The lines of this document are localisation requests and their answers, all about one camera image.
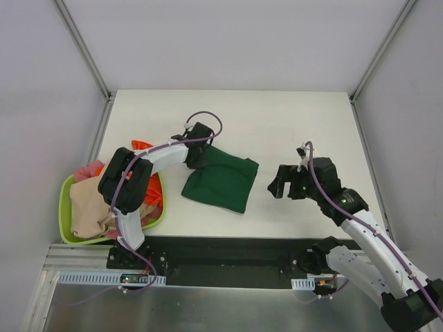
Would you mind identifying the dark green t-shirt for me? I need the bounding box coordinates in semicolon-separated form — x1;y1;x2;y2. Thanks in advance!
181;147;259;214

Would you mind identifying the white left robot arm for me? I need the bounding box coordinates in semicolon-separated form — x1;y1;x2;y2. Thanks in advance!
98;122;215;269

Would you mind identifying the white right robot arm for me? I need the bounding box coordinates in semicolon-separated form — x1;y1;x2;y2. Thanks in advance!
267;158;442;331

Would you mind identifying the orange t-shirt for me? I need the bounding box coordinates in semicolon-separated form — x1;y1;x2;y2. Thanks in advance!
98;147;163;214

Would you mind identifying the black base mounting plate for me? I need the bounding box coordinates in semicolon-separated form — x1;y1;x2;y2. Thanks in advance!
65;232;364;288

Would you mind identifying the pink t-shirt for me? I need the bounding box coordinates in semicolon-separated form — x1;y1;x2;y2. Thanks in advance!
73;160;163;240

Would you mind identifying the beige t-shirt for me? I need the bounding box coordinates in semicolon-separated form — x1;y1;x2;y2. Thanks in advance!
70;176;155;239

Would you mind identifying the lime green plastic basket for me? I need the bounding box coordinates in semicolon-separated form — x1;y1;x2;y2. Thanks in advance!
59;160;165;245

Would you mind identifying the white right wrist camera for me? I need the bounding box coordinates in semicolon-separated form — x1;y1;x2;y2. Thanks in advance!
296;142;315;172

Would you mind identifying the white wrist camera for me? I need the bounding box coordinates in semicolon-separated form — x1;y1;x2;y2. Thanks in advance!
296;142;315;172
183;122;194;131

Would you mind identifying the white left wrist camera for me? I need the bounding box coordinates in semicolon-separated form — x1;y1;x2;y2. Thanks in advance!
183;122;194;131

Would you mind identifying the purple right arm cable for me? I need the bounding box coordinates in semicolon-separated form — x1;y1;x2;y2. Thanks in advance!
293;140;443;321

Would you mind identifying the right white cable duct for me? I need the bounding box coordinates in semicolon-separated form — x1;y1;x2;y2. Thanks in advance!
291;277;316;291

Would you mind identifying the white cable duct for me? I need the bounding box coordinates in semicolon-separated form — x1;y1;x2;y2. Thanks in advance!
291;277;316;291
58;271;166;287

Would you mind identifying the left aluminium frame post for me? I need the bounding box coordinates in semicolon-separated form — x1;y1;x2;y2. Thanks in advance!
51;0;116;102

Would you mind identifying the aluminium frame post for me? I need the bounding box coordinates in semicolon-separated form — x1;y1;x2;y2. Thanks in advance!
51;0;116;102
349;0;421;105

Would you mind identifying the aluminium front rail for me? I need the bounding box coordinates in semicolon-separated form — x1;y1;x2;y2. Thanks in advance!
44;243;418;277

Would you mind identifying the left white cable duct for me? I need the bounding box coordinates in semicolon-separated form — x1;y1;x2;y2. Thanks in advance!
58;271;166;287

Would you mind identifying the right aluminium frame post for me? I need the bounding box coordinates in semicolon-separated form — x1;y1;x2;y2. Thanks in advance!
349;0;421;105

